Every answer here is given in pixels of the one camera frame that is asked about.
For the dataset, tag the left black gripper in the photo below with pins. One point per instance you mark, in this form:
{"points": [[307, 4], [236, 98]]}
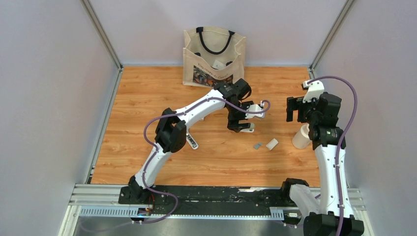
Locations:
{"points": [[233, 123]]}

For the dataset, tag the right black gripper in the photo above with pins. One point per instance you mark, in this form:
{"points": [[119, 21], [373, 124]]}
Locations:
{"points": [[295, 103]]}

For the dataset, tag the grey staple strip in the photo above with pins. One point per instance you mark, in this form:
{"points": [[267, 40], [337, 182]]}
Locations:
{"points": [[257, 146]]}

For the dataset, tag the staples tray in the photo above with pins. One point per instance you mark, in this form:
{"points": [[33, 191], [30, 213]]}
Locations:
{"points": [[272, 144]]}

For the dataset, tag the white stapler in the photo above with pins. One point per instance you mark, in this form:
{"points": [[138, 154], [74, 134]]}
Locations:
{"points": [[194, 145]]}

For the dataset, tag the grey stapler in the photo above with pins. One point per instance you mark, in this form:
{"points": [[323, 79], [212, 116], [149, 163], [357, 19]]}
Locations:
{"points": [[249, 129]]}

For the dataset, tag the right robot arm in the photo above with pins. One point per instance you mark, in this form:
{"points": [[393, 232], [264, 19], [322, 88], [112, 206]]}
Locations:
{"points": [[332, 213]]}

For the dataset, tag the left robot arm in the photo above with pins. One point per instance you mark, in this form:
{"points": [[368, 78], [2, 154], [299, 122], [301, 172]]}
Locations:
{"points": [[172, 130]]}

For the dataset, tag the white plastic bottle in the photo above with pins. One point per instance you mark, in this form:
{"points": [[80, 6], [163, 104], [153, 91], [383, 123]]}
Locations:
{"points": [[301, 139]]}

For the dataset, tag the beige canvas tote bag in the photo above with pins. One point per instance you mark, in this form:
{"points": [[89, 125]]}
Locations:
{"points": [[212, 55]]}

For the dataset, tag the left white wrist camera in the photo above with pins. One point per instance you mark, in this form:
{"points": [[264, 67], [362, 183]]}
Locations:
{"points": [[255, 111]]}

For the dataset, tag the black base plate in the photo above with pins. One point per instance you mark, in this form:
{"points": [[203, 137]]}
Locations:
{"points": [[209, 200]]}

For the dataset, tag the aluminium frame rail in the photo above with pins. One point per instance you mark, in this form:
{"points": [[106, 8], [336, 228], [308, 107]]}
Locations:
{"points": [[101, 200]]}

